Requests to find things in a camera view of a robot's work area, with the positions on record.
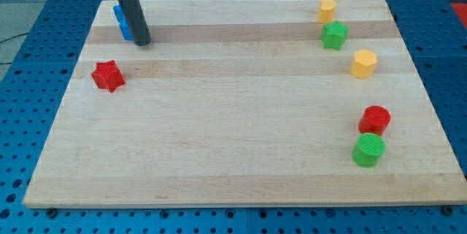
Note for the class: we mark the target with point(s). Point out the green star block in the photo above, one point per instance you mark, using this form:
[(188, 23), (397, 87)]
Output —
[(334, 35)]

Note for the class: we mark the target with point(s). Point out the red star block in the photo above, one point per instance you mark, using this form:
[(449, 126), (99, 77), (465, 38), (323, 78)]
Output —
[(108, 76)]

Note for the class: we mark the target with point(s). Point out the red circle block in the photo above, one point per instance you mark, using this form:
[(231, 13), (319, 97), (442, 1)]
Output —
[(375, 119)]

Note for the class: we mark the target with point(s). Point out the green circle block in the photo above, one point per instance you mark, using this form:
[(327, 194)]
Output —
[(368, 149)]

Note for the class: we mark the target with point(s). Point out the wooden board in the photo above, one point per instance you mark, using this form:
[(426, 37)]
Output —
[(236, 103)]

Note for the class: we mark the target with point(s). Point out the yellow hexagon block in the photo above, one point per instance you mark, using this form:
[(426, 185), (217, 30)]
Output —
[(363, 64)]

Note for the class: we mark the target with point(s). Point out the blue block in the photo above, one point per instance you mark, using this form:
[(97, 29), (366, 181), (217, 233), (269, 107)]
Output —
[(122, 23)]

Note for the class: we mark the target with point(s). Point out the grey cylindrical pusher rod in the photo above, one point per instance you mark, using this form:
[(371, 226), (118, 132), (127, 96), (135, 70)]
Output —
[(137, 25)]

